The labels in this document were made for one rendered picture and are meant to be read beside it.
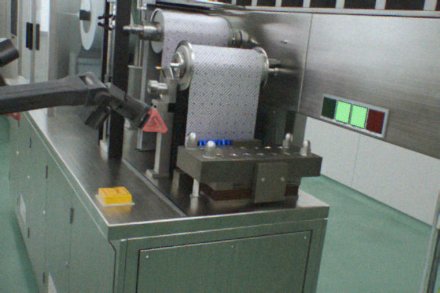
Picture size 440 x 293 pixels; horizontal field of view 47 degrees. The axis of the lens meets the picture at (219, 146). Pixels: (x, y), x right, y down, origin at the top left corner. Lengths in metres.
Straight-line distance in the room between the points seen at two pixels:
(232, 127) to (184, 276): 0.49
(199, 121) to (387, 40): 0.57
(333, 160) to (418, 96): 3.82
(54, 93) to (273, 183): 0.63
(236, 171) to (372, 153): 3.33
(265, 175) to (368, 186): 3.34
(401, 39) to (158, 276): 0.83
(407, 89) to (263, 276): 0.64
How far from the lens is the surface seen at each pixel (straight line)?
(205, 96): 1.50
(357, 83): 1.38
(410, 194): 4.38
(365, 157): 4.71
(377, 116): 1.31
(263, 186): 1.41
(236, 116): 1.56
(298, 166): 1.48
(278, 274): 1.51
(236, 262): 1.41
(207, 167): 1.33
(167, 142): 1.57
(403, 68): 1.27
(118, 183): 1.50
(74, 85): 1.29
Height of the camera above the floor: 1.37
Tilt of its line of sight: 13 degrees down
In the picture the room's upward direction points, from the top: 6 degrees clockwise
